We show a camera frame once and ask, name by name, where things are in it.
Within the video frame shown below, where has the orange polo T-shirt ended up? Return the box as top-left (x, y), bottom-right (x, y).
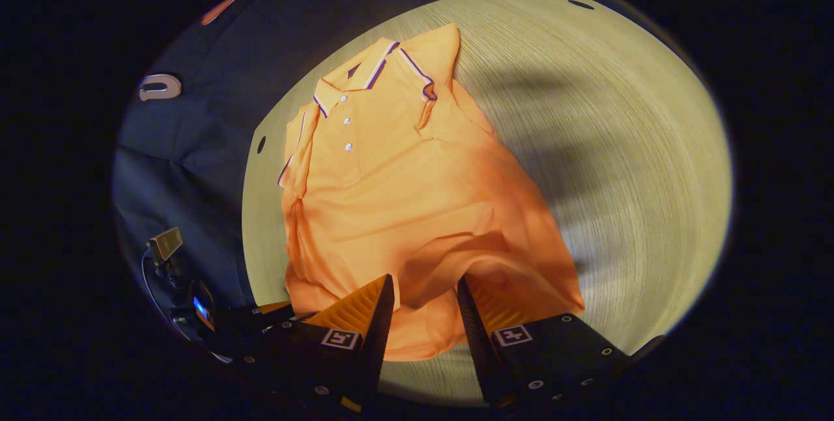
top-left (277, 22), bottom-right (586, 363)

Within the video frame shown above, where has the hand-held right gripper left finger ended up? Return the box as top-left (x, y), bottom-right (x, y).
top-left (225, 273), bottom-right (396, 415)

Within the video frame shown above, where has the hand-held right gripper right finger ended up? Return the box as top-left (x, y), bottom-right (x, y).
top-left (456, 276), bottom-right (667, 409)

